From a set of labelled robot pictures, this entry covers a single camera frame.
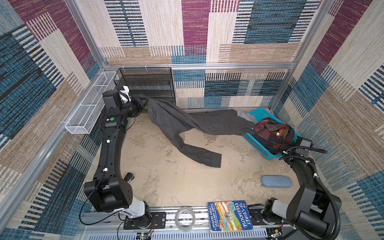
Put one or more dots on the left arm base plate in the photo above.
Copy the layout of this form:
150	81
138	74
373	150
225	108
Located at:
157	220

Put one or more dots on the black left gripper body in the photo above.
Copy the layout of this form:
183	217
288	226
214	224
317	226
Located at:
133	108

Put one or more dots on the light grey shirt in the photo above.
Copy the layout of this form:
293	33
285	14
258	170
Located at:
247	117

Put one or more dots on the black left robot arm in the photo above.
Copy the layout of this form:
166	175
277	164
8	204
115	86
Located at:
109	191

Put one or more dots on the treehouse paperback book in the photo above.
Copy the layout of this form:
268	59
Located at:
229	216

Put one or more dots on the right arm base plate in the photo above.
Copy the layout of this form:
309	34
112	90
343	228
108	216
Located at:
259	218

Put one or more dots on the dark grey pinstripe shirt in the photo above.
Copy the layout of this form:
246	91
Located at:
173	121

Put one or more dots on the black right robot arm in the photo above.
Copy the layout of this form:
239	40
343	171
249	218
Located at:
314	210

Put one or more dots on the teal plastic laundry basket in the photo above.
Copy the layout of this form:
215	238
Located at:
261	114

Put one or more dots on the blue oval case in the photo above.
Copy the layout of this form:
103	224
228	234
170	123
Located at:
270	181

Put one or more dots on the black wire shelf rack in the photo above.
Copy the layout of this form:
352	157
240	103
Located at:
155	83

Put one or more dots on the clear tape roll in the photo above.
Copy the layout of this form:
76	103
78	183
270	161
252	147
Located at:
185	219

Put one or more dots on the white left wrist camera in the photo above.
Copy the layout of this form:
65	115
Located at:
124	94

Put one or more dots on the white wire mesh tray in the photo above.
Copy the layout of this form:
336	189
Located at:
87	113

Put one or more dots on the plaid red brown shirt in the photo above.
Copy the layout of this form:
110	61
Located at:
272	135

